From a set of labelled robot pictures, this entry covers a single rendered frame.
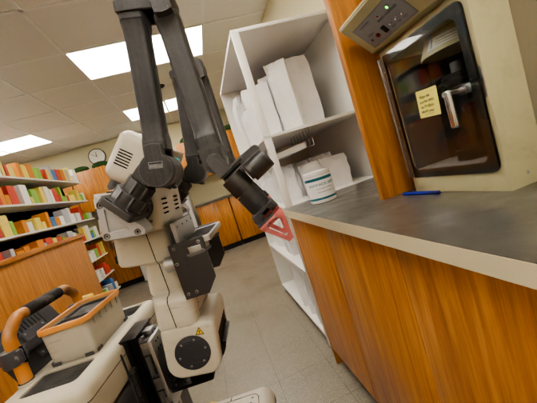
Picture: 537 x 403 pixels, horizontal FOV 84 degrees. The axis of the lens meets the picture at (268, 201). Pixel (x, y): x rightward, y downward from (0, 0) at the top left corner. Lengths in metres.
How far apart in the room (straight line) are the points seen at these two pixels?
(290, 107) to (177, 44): 1.29
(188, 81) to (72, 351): 0.82
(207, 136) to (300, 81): 1.52
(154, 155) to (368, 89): 0.74
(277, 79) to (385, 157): 1.11
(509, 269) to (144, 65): 0.78
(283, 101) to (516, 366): 1.69
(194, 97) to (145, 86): 0.11
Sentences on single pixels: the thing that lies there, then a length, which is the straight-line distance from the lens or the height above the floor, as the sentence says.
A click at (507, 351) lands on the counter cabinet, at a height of 0.74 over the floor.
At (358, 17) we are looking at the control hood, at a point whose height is 1.49.
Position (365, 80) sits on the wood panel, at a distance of 1.13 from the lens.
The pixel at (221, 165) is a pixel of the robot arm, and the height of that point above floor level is 1.20.
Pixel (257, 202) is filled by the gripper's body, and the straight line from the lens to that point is 0.70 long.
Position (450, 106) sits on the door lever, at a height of 1.17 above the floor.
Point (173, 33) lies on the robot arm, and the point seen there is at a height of 1.51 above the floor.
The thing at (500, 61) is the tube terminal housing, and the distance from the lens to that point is 0.91.
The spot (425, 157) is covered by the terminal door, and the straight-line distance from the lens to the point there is 1.02.
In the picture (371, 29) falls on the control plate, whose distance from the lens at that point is 1.03.
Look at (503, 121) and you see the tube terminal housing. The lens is 0.88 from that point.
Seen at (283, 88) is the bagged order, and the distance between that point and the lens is 2.01.
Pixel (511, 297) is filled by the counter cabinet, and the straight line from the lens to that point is 0.62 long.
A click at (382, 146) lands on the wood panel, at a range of 1.11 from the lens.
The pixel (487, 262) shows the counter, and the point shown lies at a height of 0.92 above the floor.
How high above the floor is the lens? 1.15
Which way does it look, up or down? 5 degrees down
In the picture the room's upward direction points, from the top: 18 degrees counter-clockwise
